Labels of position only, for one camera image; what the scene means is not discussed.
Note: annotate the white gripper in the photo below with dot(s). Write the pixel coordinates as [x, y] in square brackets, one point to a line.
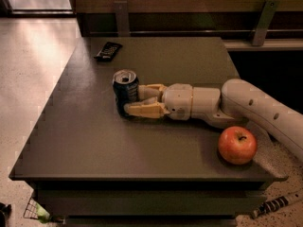
[178, 100]

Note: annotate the blue pepsi can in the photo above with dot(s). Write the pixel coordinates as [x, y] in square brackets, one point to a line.
[125, 85]

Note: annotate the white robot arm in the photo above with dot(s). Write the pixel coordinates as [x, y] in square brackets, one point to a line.
[233, 104]

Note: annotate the black candy bar wrapper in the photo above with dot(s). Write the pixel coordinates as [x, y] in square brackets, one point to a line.
[108, 51]

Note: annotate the dark grey table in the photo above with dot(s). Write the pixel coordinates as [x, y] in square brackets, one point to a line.
[90, 165]

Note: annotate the red apple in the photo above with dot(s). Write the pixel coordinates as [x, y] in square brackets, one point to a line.
[237, 145]

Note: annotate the striped black white bat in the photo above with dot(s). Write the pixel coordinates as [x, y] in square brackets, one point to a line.
[277, 203]

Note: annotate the left metal bracket post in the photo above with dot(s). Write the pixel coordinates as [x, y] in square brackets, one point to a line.
[122, 18]

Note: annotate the metal bracket post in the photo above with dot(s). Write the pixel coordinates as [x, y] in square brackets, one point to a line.
[266, 16]
[122, 18]

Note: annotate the horizontal metal rail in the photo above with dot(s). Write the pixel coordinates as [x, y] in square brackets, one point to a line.
[276, 33]

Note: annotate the right metal bracket post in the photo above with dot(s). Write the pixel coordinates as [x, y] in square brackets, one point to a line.
[266, 16]

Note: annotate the wire basket with green item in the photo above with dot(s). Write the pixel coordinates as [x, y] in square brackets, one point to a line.
[35, 211]

